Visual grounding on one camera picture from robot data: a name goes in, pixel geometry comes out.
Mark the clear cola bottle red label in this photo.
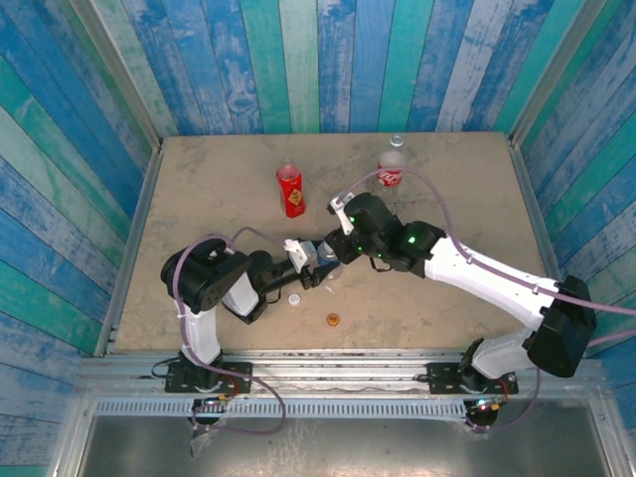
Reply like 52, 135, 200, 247
376, 133, 407, 198

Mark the red drink bottle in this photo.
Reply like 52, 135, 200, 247
275, 157, 307, 220

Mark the left small circuit board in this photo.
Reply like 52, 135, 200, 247
193, 395, 238, 413

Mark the small circuit board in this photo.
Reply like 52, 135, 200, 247
466, 396, 509, 414
193, 395, 238, 413

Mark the metal sheet panel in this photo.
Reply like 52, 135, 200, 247
74, 414, 615, 477

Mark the right small circuit board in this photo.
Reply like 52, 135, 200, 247
466, 396, 509, 414

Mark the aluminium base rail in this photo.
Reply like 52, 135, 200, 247
77, 350, 605, 398

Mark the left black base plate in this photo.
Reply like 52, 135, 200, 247
165, 361, 253, 395

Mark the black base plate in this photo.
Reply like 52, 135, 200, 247
427, 362, 519, 397
165, 361, 253, 395

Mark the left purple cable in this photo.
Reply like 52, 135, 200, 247
171, 227, 299, 438

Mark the purple cable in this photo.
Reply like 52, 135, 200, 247
336, 166, 636, 434
171, 227, 299, 438

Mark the grey slotted cable duct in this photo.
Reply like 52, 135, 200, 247
93, 399, 468, 421

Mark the aluminium table side rail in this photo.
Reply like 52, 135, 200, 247
92, 141, 166, 358
507, 136, 572, 287

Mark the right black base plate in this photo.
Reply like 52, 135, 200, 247
427, 362, 519, 397

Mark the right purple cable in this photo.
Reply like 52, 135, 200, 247
336, 166, 636, 434

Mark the aluminium corner post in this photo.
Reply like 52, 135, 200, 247
507, 0, 605, 148
69, 0, 165, 150

